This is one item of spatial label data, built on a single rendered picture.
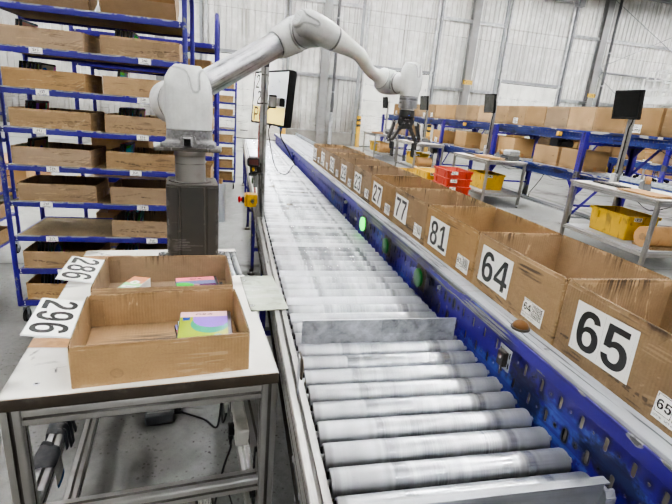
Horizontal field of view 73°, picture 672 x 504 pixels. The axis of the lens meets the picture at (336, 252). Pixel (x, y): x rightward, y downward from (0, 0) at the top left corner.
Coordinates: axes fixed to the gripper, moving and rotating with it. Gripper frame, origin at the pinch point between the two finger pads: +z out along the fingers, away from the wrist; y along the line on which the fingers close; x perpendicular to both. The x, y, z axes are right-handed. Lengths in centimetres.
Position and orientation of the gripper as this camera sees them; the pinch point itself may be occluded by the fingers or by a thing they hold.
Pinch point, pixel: (401, 152)
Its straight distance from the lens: 234.4
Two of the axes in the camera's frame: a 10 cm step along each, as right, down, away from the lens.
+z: -0.9, 9.5, 2.9
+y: -9.8, -0.2, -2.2
